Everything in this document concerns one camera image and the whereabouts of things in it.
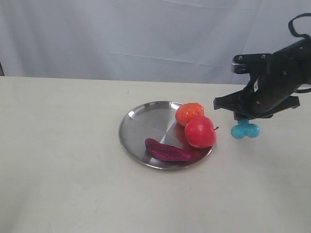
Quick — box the white backdrop cloth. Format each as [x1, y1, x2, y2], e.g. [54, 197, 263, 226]
[0, 0, 311, 84]

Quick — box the red apple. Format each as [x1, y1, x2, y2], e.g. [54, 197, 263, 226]
[185, 116, 218, 149]

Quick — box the orange toy strawberry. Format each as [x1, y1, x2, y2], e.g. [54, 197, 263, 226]
[175, 102, 205, 127]

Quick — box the purple sweet potato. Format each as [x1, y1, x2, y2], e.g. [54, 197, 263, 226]
[145, 138, 191, 162]

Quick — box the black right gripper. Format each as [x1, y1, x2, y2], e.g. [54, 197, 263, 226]
[213, 41, 311, 120]

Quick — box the dark stand at backdrop edge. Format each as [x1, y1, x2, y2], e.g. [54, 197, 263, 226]
[0, 63, 4, 76]

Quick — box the turquoise toy bone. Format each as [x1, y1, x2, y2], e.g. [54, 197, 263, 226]
[231, 119, 260, 139]

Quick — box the round stainless steel plate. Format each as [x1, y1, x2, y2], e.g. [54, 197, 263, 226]
[119, 101, 213, 170]

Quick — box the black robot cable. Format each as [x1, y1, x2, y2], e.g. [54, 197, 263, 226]
[288, 12, 311, 39]

